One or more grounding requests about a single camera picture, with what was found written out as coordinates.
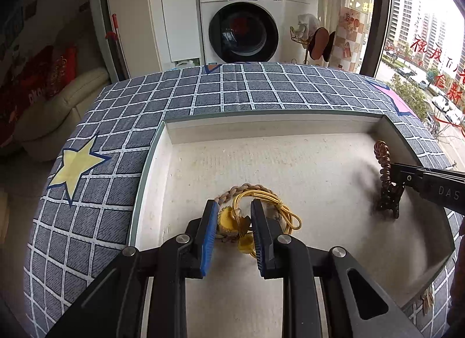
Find gold wire rack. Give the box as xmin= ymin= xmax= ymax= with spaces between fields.
xmin=290 ymin=25 xmax=314 ymax=66

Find cream sofa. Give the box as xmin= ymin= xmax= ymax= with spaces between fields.
xmin=15 ymin=67 xmax=111 ymax=162

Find beige braided hair tie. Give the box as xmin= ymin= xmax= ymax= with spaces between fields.
xmin=212 ymin=183 xmax=282 ymax=240

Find dark sliding door frame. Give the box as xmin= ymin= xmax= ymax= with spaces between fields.
xmin=87 ymin=0 xmax=126 ymax=82

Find wall picture frames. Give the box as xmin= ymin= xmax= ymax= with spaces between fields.
xmin=0 ymin=0 xmax=41 ymax=53

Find brown spiral hair tie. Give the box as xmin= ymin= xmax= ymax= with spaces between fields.
xmin=373 ymin=140 xmax=395 ymax=193

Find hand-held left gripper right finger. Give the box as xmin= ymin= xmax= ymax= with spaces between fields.
xmin=250 ymin=199 xmax=424 ymax=338

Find yellow flower hair tie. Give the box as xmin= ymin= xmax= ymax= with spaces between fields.
xmin=217 ymin=190 xmax=303 ymax=260

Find white front-load washing machine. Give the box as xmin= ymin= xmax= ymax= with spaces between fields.
xmin=198 ymin=0 xmax=287 ymax=66

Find green tree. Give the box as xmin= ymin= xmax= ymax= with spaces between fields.
xmin=387 ymin=72 xmax=430 ymax=121

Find black hair claw clip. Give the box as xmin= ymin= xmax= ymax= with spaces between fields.
xmin=376 ymin=178 xmax=405 ymax=219

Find red window decal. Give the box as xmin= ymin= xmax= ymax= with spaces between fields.
xmin=410 ymin=34 xmax=465 ymax=106

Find red cushion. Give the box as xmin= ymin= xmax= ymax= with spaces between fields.
xmin=0 ymin=45 xmax=78 ymax=142

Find mop with red clips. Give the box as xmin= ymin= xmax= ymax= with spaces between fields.
xmin=105 ymin=14 xmax=128 ymax=80

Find brown slipper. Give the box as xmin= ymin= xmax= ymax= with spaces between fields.
xmin=308 ymin=27 xmax=329 ymax=61
xmin=327 ymin=31 xmax=337 ymax=63

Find checked wall sticker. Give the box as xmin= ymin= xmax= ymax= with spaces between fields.
xmin=334 ymin=5 xmax=368 ymax=70

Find white shallow tray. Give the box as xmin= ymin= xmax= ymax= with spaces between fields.
xmin=128 ymin=111 xmax=456 ymax=338

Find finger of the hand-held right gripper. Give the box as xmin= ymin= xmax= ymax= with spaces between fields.
xmin=389 ymin=162 xmax=425 ymax=190

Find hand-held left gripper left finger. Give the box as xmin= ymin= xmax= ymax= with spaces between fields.
xmin=47 ymin=199 xmax=221 ymax=338

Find white tall cabinet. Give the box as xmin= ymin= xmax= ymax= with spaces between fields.
xmin=145 ymin=0 xmax=202 ymax=70

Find blue checked star tablecloth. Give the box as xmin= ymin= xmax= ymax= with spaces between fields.
xmin=22 ymin=63 xmax=465 ymax=338

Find white plastic bag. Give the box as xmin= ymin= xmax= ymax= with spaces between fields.
xmin=296 ymin=14 xmax=320 ymax=38

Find dark window frame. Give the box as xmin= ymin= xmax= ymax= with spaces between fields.
xmin=359 ymin=0 xmax=392 ymax=77

